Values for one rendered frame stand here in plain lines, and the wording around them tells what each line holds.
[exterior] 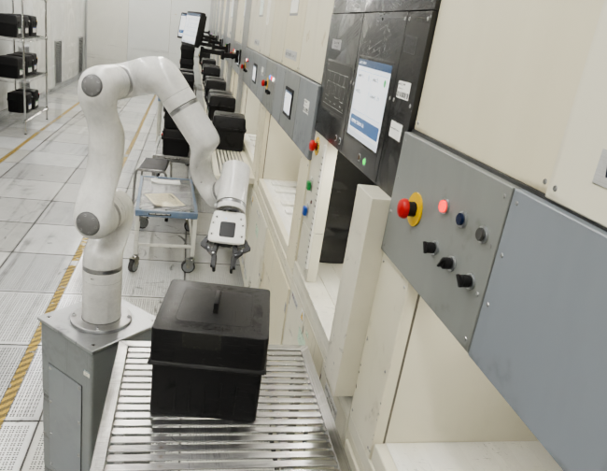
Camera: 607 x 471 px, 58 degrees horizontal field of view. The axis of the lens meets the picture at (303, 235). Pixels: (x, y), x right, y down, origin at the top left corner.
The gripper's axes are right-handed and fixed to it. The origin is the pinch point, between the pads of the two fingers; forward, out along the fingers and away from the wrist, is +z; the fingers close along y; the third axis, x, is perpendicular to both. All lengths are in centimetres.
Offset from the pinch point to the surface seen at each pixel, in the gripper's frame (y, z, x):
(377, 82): 34, -40, -35
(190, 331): -5.3, 21.6, -8.6
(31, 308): -116, -33, 188
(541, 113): 45, 6, -84
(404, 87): 37, -27, -49
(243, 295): 6.4, 6.1, 6.7
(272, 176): 15, -124, 157
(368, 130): 34, -32, -26
